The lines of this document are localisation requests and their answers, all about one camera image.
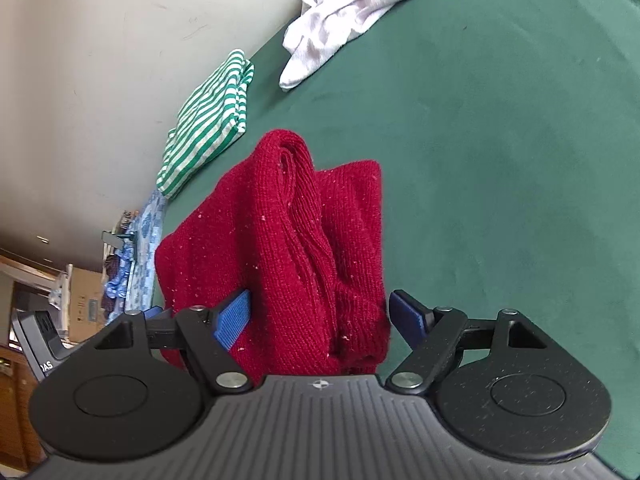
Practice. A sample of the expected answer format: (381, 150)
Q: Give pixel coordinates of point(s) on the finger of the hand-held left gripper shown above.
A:
(157, 312)

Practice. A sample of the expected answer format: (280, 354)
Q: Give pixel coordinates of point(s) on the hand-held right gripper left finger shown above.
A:
(232, 322)

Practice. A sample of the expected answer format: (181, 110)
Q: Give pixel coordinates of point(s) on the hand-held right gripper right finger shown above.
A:
(407, 320)

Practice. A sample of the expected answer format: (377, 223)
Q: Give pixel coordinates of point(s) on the red knitted sweater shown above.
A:
(280, 240)

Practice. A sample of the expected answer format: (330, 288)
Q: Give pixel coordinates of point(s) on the dark patterned cloth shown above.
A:
(112, 270)

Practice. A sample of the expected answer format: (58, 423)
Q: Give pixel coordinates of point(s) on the cardboard box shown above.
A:
(85, 300)

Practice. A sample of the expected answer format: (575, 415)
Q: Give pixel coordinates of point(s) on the wooden cabinet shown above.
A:
(15, 410)

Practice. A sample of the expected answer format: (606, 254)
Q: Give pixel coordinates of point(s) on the blue floral towel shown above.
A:
(145, 240)

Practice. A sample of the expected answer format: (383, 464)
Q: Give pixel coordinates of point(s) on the grey device on green stand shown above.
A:
(112, 237)

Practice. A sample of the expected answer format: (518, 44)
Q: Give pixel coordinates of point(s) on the green white striped folded garment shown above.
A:
(205, 125)

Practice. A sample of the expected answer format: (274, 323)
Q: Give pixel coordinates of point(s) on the white crumpled garment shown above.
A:
(345, 10)

